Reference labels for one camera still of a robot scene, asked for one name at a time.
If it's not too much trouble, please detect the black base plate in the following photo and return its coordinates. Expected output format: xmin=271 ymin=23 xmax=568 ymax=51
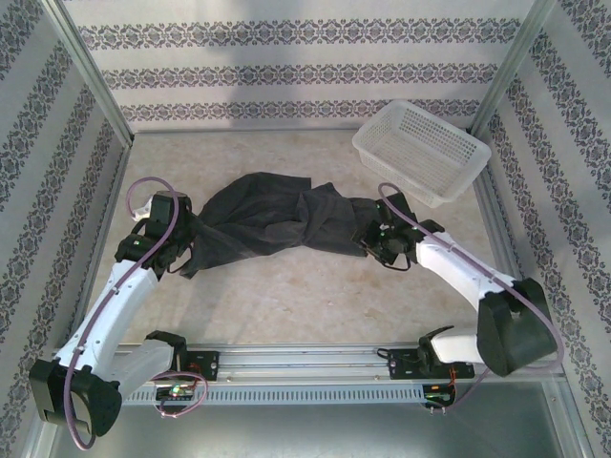
xmin=389 ymin=347 xmax=476 ymax=381
xmin=182 ymin=350 xmax=221 ymax=383

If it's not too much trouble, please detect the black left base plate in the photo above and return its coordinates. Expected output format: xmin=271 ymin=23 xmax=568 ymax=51
xmin=182 ymin=350 xmax=221 ymax=383

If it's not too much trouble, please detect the dark grey t-shirt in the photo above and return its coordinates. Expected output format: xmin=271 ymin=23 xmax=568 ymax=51
xmin=179 ymin=172 xmax=398 ymax=281

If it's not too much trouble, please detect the white plastic mesh basket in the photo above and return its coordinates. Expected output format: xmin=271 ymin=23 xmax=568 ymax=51
xmin=351 ymin=99 xmax=493 ymax=209

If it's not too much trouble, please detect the controller board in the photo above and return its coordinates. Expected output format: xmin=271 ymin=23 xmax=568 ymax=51
xmin=156 ymin=385 xmax=198 ymax=402
xmin=423 ymin=384 xmax=457 ymax=407

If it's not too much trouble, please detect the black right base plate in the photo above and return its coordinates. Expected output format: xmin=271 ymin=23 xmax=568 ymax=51
xmin=389 ymin=347 xmax=476 ymax=381

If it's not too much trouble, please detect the left controller board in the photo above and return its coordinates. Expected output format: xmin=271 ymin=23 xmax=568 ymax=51
xmin=156 ymin=385 xmax=198 ymax=402

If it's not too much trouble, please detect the aluminium frame post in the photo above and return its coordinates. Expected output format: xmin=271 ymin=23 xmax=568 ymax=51
xmin=46 ymin=0 xmax=136 ymax=150
xmin=469 ymin=0 xmax=560 ymax=137

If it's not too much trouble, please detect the aluminium mounting rail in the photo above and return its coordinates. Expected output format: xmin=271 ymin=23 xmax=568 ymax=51
xmin=52 ymin=341 xmax=565 ymax=384

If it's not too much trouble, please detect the slotted grey cable duct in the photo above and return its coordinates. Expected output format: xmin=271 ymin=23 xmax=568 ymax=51
xmin=118 ymin=384 xmax=431 ymax=407

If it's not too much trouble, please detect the right controller board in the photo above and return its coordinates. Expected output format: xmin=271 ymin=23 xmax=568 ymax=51
xmin=423 ymin=384 xmax=457 ymax=407

